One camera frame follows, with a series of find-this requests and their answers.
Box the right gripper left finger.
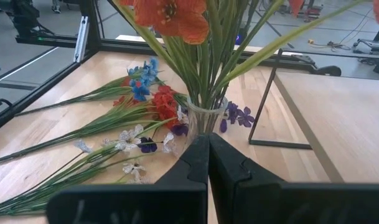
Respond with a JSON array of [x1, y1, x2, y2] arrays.
[[45, 133, 210, 224]]

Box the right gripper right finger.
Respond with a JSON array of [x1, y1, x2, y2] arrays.
[[208, 133, 379, 224]]

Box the white artificial flower bunch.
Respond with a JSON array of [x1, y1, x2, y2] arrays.
[[0, 105, 190, 218]]

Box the purple artificial flower bunch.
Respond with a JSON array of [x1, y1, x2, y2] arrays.
[[138, 101, 256, 154]]

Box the red artificial flower bunch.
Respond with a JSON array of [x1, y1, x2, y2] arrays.
[[0, 84, 189, 166]]

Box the tall clear glass vase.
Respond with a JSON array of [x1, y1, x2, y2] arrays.
[[185, 95, 230, 147]]

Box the blue artificial flower bunch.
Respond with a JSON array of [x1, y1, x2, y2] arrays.
[[14, 57, 161, 118]]

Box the orange artificial flower bunch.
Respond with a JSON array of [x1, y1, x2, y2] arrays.
[[113, 0, 369, 110]]

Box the black floor stand base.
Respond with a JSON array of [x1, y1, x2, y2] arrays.
[[352, 24, 379, 65]]

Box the black equipment base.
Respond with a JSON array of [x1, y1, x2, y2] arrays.
[[11, 0, 80, 49]]

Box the wooden shelf with black frame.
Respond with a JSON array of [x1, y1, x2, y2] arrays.
[[247, 48, 379, 184]]

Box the black metal table frame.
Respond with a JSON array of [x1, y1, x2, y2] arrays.
[[0, 0, 342, 135]]

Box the floor cable bundle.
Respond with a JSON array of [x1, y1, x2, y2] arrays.
[[307, 39, 352, 53]]

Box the silver aluminium bracket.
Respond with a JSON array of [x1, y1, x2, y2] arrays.
[[73, 15, 90, 63]]

